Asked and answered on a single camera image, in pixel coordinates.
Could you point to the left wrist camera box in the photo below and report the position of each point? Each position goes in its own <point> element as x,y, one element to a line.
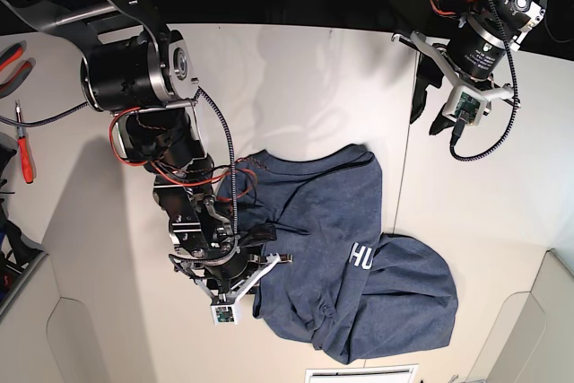
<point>465,102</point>

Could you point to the red-handled pliers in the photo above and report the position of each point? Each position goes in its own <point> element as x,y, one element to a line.
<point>12,57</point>

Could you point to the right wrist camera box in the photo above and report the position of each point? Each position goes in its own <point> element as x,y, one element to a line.
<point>223,313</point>

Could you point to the blue-grey t-shirt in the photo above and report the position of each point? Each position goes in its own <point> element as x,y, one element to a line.
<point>351,290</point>

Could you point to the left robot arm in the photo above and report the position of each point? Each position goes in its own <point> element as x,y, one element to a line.
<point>522,15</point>

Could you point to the orange-handled screwdriver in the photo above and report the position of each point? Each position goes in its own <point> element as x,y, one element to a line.
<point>26,160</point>

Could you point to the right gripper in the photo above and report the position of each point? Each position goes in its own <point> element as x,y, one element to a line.
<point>228,279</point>

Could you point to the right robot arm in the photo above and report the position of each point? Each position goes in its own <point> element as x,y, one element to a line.
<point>139,70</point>

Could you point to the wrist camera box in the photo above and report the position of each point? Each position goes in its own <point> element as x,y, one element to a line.
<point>465,102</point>
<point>223,313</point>

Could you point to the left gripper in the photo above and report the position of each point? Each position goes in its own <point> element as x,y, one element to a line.
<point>470,56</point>

